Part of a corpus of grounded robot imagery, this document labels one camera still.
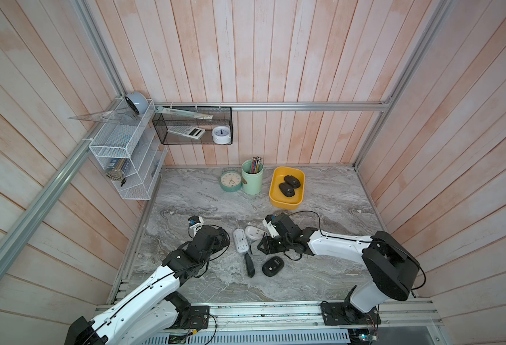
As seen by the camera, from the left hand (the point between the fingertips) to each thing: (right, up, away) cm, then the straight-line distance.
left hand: (217, 238), depth 81 cm
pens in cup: (+16, +31, +17) cm, 38 cm away
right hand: (+17, -4, +6) cm, 19 cm away
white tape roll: (0, +43, +13) cm, 45 cm away
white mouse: (+9, -3, +9) cm, 13 cm away
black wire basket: (-14, +51, +23) cm, 57 cm away
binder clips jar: (-35, +27, -5) cm, 45 cm away
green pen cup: (+14, +22, +20) cm, 33 cm away
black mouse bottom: (+22, -11, +1) cm, 24 cm away
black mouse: (+35, +23, +29) cm, 51 cm away
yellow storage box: (+27, +14, +25) cm, 39 cm away
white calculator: (-14, +45, +17) cm, 50 cm away
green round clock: (+3, +23, +29) cm, 38 cm away
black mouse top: (+31, +18, +26) cm, 45 cm away
